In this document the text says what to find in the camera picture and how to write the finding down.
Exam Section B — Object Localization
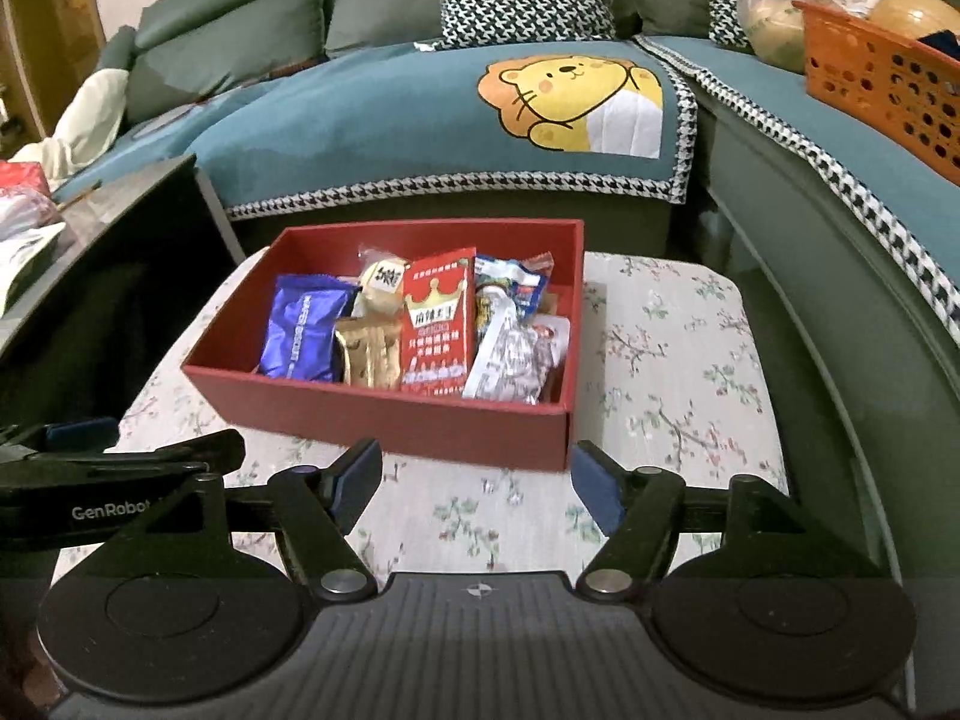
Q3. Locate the gold brown snack packet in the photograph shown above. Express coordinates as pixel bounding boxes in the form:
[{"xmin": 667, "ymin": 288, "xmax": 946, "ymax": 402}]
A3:
[{"xmin": 335, "ymin": 316, "xmax": 402, "ymax": 390}]

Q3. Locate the green sofa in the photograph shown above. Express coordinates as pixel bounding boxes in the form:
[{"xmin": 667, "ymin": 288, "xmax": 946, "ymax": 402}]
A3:
[{"xmin": 124, "ymin": 0, "xmax": 958, "ymax": 590}]

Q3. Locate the dark blue wafer biscuit packet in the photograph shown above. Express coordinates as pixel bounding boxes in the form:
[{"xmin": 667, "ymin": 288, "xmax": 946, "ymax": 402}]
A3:
[{"xmin": 259, "ymin": 273, "xmax": 359, "ymax": 382}]

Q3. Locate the floral tablecloth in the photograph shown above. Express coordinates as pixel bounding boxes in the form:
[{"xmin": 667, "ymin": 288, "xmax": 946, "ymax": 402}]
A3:
[{"xmin": 52, "ymin": 250, "xmax": 791, "ymax": 587}]

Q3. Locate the teal houndstooth armrest cover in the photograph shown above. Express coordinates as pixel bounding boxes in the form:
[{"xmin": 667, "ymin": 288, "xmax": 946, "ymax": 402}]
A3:
[{"xmin": 635, "ymin": 34, "xmax": 958, "ymax": 338}]

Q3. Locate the orange plastic basket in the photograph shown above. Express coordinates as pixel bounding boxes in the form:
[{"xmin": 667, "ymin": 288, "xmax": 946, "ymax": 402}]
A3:
[{"xmin": 794, "ymin": 0, "xmax": 960, "ymax": 182}]

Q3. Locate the dark side table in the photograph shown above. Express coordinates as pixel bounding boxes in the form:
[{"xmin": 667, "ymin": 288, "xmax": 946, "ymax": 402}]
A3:
[{"xmin": 2, "ymin": 156, "xmax": 244, "ymax": 426}]

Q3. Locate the red crown snack packet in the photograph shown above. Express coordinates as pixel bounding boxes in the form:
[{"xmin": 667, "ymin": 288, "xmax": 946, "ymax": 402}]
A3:
[{"xmin": 400, "ymin": 247, "xmax": 477, "ymax": 397}]

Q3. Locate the cream white pillow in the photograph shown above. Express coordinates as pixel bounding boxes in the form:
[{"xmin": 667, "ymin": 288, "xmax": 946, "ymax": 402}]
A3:
[{"xmin": 10, "ymin": 68, "xmax": 130, "ymax": 188}]

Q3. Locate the blue white candy packet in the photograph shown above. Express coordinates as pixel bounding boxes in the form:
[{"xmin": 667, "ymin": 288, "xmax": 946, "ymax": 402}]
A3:
[{"xmin": 473, "ymin": 252, "xmax": 555, "ymax": 340}]

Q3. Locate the teal lion sofa cover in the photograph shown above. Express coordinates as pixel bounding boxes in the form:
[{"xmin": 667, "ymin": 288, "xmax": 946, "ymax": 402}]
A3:
[{"xmin": 57, "ymin": 41, "xmax": 697, "ymax": 221}]

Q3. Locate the clear bun pastry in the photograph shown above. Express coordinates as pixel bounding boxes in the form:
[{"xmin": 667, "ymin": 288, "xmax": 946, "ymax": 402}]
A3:
[{"xmin": 352, "ymin": 247, "xmax": 409, "ymax": 317}]

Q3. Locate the white silver snack packet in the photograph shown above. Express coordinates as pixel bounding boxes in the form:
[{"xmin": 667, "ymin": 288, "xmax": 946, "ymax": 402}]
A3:
[{"xmin": 462, "ymin": 314, "xmax": 571, "ymax": 405}]

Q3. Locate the red cardboard box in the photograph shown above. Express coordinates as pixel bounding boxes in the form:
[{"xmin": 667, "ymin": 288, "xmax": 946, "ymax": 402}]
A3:
[{"xmin": 182, "ymin": 218, "xmax": 584, "ymax": 472}]

